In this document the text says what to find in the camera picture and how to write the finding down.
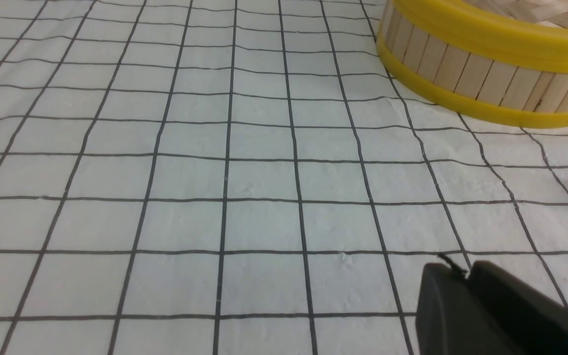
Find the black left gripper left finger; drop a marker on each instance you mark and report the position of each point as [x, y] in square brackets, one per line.
[451, 321]

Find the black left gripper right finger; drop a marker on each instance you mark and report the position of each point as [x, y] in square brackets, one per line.
[534, 322]

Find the bamboo steamer with yellow rims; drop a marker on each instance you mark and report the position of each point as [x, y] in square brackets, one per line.
[502, 61]

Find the white grid-patterned tablecloth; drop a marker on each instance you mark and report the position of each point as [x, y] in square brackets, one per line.
[243, 177]

